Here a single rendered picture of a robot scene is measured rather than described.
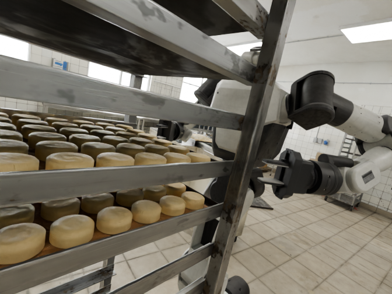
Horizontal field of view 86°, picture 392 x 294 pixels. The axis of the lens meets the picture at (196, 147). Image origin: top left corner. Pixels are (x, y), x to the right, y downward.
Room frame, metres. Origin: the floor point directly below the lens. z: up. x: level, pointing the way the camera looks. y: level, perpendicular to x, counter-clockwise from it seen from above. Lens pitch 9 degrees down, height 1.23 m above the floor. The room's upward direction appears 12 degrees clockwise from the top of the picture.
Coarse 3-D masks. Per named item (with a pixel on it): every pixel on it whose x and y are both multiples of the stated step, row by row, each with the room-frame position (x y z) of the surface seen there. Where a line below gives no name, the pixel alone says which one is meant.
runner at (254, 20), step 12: (216, 0) 0.33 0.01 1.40; (228, 0) 0.33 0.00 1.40; (240, 0) 0.34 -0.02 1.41; (252, 0) 0.36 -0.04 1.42; (228, 12) 0.36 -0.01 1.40; (240, 12) 0.35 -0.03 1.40; (252, 12) 0.37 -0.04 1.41; (264, 12) 0.39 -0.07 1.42; (252, 24) 0.39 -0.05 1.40; (264, 24) 0.40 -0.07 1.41
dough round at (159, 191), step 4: (144, 188) 0.41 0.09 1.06; (148, 188) 0.41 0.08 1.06; (152, 188) 0.41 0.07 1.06; (156, 188) 0.42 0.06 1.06; (160, 188) 0.42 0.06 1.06; (164, 188) 0.43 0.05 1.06; (144, 192) 0.40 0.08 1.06; (148, 192) 0.40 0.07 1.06; (152, 192) 0.40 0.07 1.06; (156, 192) 0.40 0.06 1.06; (160, 192) 0.40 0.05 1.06; (164, 192) 0.41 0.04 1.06; (144, 196) 0.40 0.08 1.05; (148, 196) 0.40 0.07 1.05; (152, 196) 0.39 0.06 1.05; (156, 196) 0.40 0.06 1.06; (160, 196) 0.40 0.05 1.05; (152, 200) 0.39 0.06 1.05; (156, 200) 0.40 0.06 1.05
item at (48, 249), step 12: (108, 192) 0.40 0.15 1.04; (36, 204) 0.30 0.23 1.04; (204, 204) 0.43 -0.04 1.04; (36, 216) 0.27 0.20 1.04; (96, 216) 0.31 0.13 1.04; (168, 216) 0.35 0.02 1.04; (48, 228) 0.26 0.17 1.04; (96, 228) 0.28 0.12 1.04; (132, 228) 0.29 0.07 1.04; (48, 240) 0.23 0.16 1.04; (48, 252) 0.22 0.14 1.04; (0, 264) 0.19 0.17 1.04; (12, 264) 0.19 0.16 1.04
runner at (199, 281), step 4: (196, 280) 0.43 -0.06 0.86; (200, 280) 0.43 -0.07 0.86; (204, 280) 0.40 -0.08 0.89; (192, 284) 0.42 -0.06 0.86; (196, 284) 0.39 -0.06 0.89; (200, 284) 0.39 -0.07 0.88; (184, 288) 0.40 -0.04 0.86; (188, 288) 0.40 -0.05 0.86; (192, 288) 0.38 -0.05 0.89; (196, 288) 0.38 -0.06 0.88; (200, 288) 0.40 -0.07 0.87; (180, 292) 0.39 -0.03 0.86; (184, 292) 0.36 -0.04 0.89; (188, 292) 0.37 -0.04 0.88; (192, 292) 0.38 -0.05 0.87; (196, 292) 0.39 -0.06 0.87; (200, 292) 0.40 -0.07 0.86
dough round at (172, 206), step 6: (162, 198) 0.38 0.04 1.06; (168, 198) 0.38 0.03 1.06; (174, 198) 0.39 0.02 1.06; (180, 198) 0.39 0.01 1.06; (162, 204) 0.36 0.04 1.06; (168, 204) 0.36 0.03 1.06; (174, 204) 0.36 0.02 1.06; (180, 204) 0.37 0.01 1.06; (162, 210) 0.36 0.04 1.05; (168, 210) 0.35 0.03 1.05; (174, 210) 0.35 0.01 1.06; (180, 210) 0.36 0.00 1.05
